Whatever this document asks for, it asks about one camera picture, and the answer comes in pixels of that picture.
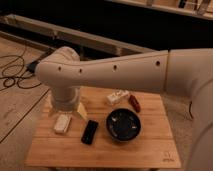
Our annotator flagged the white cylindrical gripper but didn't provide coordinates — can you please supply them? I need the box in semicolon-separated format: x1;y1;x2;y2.
50;87;88;120

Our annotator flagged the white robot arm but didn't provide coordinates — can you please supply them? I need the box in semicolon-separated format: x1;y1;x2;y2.
35;47;213;171

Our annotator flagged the white rectangular box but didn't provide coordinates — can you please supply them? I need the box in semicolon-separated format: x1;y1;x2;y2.
54;114;71;134

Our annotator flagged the black rectangular remote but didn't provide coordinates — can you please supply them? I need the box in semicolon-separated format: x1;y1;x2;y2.
81;120;98;145

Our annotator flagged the dark blue bowl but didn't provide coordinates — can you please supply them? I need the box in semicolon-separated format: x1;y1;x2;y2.
105;108;142;142

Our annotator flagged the wooden table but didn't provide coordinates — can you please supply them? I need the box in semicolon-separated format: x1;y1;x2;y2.
26;87;181;168

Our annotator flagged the red small object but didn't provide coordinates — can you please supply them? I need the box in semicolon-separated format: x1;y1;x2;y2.
129;95;141;113

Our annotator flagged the blue power adapter box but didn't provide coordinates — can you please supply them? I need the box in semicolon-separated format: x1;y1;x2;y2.
27;61;39;73

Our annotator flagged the black floor cable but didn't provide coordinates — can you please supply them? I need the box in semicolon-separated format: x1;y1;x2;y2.
0;46;44;90

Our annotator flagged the black cable at right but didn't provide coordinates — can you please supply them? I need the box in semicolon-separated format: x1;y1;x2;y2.
188;99;195;120

